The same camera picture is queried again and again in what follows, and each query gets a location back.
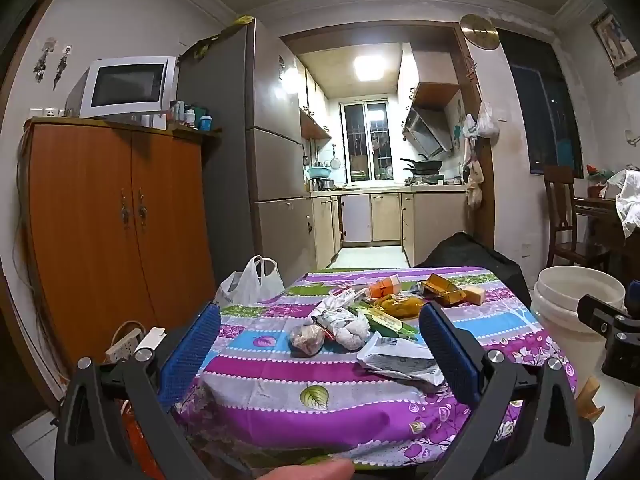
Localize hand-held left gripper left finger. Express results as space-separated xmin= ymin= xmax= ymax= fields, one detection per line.
xmin=55 ymin=302 xmax=223 ymax=480

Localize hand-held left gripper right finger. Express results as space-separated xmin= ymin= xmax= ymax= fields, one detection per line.
xmin=417 ymin=301 xmax=596 ymax=480

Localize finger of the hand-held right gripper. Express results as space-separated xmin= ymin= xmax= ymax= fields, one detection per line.
xmin=577 ymin=294 xmax=632 ymax=335

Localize white plastic bucket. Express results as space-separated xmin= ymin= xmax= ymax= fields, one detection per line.
xmin=530 ymin=266 xmax=626 ymax=376

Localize black and white packet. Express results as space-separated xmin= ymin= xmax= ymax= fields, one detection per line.
xmin=357 ymin=335 xmax=446 ymax=387

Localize green white carton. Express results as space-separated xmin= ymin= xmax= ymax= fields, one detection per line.
xmin=350 ymin=302 xmax=418 ymax=338

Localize gold box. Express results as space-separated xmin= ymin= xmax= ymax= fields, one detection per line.
xmin=421 ymin=273 xmax=467 ymax=307

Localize yellow plastic bag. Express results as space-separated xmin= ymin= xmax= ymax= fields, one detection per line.
xmin=372 ymin=294 xmax=426 ymax=320

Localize orange white packet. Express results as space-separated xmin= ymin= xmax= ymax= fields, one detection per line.
xmin=366 ymin=274 xmax=402 ymax=300

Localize clear bag of white wads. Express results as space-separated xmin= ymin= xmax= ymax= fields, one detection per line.
xmin=334 ymin=316 xmax=372 ymax=352

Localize clear bag brown contents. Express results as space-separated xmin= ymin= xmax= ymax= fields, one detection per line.
xmin=289 ymin=324 xmax=326 ymax=358

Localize white wrapper red label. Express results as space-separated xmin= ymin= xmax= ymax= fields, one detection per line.
xmin=327 ymin=285 xmax=368 ymax=311

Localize white packet black label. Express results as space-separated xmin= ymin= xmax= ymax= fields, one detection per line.
xmin=309 ymin=305 xmax=361 ymax=333

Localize person's left hand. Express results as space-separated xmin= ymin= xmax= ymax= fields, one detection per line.
xmin=257 ymin=459 xmax=356 ymax=480

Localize white charger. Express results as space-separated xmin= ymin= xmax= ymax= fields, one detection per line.
xmin=134 ymin=327 xmax=167 ymax=356

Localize white power strip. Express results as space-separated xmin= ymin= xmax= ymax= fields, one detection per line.
xmin=104 ymin=327 xmax=146 ymax=363

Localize dark wooden table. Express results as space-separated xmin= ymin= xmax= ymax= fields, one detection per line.
xmin=572 ymin=195 xmax=640 ymax=281

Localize white plastic shopping bag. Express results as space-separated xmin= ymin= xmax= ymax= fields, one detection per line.
xmin=214 ymin=255 xmax=286 ymax=307

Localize dark wooden chair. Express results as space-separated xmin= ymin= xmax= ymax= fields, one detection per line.
xmin=542 ymin=165 xmax=611 ymax=268

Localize black cloth bundle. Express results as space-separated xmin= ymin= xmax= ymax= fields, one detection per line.
xmin=417 ymin=232 xmax=531 ymax=306

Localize white crumpled cloth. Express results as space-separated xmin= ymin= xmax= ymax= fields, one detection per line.
xmin=600 ymin=169 xmax=640 ymax=238

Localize beige kitchen base cabinets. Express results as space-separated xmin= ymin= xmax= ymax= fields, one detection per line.
xmin=312 ymin=190 xmax=471 ymax=268

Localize hanging beige bag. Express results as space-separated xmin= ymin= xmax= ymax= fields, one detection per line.
xmin=462 ymin=160 xmax=485 ymax=209

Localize wooden two-door cabinet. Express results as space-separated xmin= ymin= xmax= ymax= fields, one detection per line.
xmin=20 ymin=117 xmax=221 ymax=376

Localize black wok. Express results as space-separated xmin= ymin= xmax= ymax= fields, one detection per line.
xmin=400 ymin=157 xmax=444 ymax=173

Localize dark window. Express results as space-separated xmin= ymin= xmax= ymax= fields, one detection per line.
xmin=500 ymin=30 xmax=585 ymax=178

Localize hanging white plastic bag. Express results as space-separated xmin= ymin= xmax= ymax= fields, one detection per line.
xmin=462 ymin=102 xmax=501 ymax=139

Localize steel range hood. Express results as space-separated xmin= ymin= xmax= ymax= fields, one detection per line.
xmin=402 ymin=105 xmax=453 ymax=158

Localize grey refrigerator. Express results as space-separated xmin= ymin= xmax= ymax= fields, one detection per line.
xmin=177 ymin=17 xmax=318 ymax=306

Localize barred kitchen window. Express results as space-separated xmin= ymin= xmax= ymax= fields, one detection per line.
xmin=340 ymin=101 xmax=388 ymax=183

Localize white microwave oven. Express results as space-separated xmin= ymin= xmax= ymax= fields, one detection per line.
xmin=65 ymin=56 xmax=179 ymax=126

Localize square ceiling light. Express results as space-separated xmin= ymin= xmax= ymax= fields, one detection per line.
xmin=354 ymin=52 xmax=387 ymax=81

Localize hanging key bunch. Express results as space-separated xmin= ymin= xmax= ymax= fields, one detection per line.
xmin=32 ymin=37 xmax=57 ymax=86
xmin=54 ymin=45 xmax=74 ymax=91

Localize framed wall picture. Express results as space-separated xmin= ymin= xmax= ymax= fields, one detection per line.
xmin=590 ymin=10 xmax=640 ymax=81

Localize beige kitchen wall cabinets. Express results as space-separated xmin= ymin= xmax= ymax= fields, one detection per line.
xmin=297 ymin=60 xmax=333 ymax=141

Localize gold round wall clock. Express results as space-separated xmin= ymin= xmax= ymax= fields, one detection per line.
xmin=460 ymin=14 xmax=501 ymax=51

